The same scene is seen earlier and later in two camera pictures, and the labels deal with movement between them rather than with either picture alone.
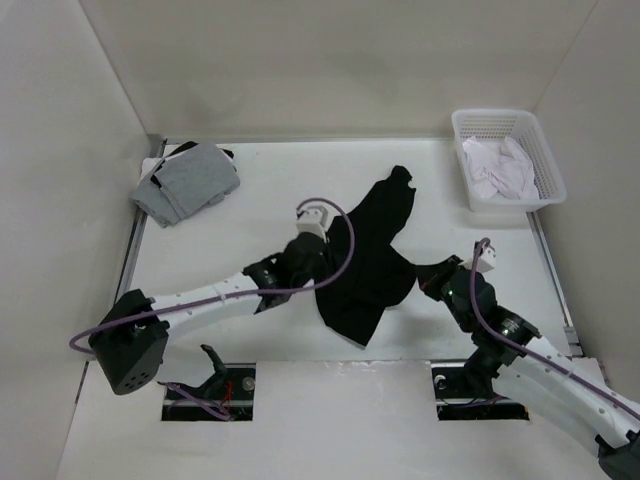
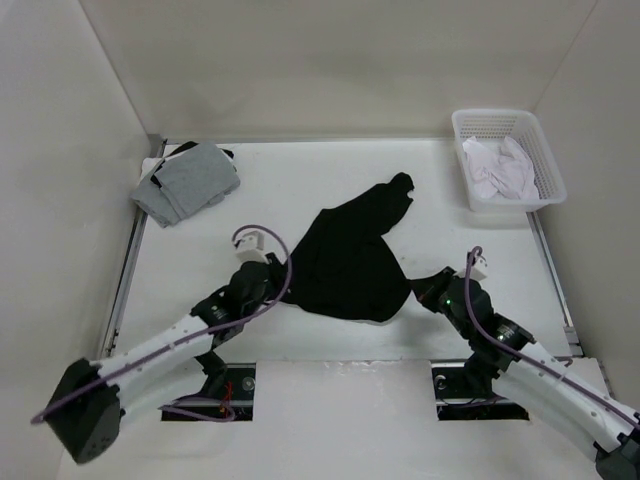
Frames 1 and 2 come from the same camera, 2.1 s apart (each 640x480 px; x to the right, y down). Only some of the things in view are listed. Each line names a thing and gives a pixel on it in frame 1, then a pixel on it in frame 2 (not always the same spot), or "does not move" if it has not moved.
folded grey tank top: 187,184 does not move
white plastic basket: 506,162 does not move
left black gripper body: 319,270 to 274,284
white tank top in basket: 502,167 does not move
